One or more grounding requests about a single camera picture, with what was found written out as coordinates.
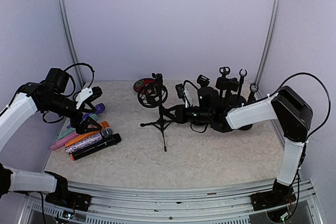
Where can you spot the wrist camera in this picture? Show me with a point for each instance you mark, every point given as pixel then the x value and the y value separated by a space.
pixel 184 94
pixel 87 96

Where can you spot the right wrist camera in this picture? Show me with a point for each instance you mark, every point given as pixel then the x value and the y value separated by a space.
pixel 184 94

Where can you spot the red floral plate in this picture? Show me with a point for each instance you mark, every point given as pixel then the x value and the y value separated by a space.
pixel 139 84

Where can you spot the teal microphone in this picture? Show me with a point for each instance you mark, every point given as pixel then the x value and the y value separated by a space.
pixel 70 129

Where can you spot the black stand of purple microphone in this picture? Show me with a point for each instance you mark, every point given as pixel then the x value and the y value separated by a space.
pixel 237 99

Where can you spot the rhinestone silver microphone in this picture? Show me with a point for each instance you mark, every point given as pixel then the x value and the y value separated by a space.
pixel 87 141

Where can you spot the black stand of rhinestone microphone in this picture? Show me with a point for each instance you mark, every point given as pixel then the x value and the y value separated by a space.
pixel 233 87

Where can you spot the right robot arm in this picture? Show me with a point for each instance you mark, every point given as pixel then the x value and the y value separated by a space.
pixel 285 105

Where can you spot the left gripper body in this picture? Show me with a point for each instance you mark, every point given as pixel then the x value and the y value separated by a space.
pixel 74 121

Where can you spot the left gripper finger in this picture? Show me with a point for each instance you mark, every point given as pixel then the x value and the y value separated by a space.
pixel 88 125
pixel 88 107

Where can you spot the front aluminium rail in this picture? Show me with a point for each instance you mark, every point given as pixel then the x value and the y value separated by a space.
pixel 226 204

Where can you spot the right aluminium frame post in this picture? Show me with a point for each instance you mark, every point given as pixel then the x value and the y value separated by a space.
pixel 267 46

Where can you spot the black stand of pink microphone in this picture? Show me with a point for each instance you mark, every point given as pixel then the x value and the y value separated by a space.
pixel 224 74

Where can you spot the black stand of orange microphone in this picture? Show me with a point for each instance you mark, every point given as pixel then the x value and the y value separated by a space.
pixel 203 81

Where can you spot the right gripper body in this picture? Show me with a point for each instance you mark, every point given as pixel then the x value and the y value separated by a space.
pixel 182 118

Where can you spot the black stand of teal microphone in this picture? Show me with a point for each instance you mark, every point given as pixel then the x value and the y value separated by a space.
pixel 251 98

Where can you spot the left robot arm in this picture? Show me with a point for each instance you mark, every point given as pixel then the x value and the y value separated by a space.
pixel 44 97

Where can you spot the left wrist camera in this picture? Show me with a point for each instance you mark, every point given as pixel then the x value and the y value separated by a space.
pixel 87 96

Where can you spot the purple microphone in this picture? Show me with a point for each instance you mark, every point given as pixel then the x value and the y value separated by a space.
pixel 99 109

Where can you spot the pink microphone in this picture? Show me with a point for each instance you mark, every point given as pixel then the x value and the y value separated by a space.
pixel 63 141

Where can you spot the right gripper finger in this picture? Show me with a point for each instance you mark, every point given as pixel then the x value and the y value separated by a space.
pixel 173 109
pixel 170 115

